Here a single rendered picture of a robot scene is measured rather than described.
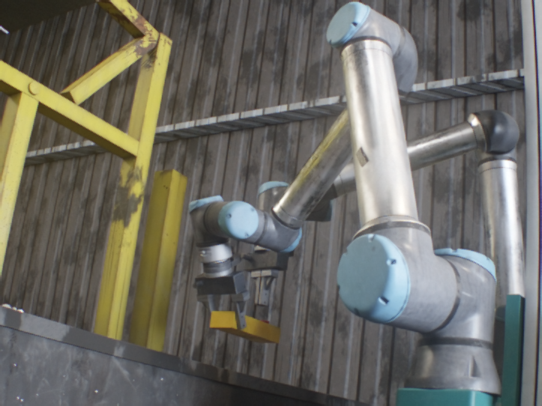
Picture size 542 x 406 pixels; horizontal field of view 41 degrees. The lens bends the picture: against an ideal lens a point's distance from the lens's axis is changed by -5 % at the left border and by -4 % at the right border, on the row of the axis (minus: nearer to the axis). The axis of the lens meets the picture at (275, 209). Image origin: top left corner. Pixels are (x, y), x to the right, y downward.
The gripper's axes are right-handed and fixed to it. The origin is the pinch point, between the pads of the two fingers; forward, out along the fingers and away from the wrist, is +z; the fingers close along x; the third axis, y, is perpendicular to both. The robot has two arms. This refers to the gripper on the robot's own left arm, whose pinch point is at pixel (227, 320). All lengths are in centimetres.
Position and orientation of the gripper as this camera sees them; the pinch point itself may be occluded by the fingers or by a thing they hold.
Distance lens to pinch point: 207.3
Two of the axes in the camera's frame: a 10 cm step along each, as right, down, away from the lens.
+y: -5.0, 2.0, -8.4
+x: 8.5, -0.7, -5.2
